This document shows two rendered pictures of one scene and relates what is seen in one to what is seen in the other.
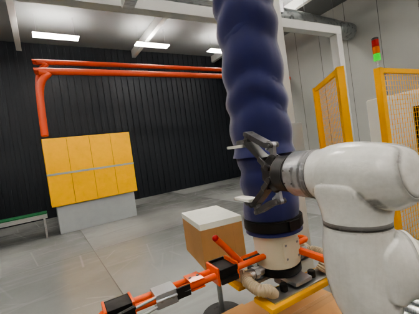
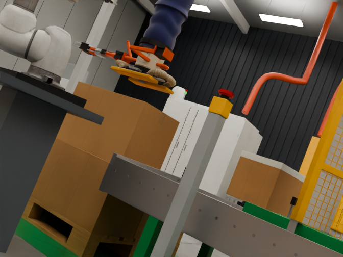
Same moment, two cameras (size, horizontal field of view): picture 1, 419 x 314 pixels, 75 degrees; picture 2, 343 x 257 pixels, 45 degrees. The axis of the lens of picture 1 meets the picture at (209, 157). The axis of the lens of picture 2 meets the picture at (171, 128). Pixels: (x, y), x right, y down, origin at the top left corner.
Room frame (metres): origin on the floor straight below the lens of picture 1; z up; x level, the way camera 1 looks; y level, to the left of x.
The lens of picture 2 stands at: (0.13, -2.76, 0.66)
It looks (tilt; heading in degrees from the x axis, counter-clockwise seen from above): 5 degrees up; 64
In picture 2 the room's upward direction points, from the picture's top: 22 degrees clockwise
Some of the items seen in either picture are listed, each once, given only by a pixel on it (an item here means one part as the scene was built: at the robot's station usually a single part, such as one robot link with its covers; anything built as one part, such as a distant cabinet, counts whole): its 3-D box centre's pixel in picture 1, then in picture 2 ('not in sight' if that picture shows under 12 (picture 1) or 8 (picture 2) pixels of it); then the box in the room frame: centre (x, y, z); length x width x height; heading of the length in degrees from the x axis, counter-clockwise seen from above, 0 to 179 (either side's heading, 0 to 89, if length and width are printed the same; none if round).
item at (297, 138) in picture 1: (293, 140); not in sight; (2.36, -0.75, 1.62); 0.20 x 0.05 x 0.30; 118
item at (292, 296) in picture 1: (298, 283); (135, 72); (0.97, -0.26, 1.12); 0.34 x 0.10 x 0.05; 118
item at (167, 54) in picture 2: not in sight; (163, 53); (0.96, -0.60, 1.23); 0.09 x 0.08 x 0.05; 28
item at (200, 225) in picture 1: (211, 233); (269, 186); (2.63, 0.08, 0.82); 0.60 x 0.40 x 0.40; 20
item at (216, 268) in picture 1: (222, 270); (122, 57); (0.93, 0.01, 1.23); 0.10 x 0.08 x 0.06; 28
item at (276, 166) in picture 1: (279, 173); not in sight; (0.58, -0.14, 1.58); 0.09 x 0.07 x 0.08; 29
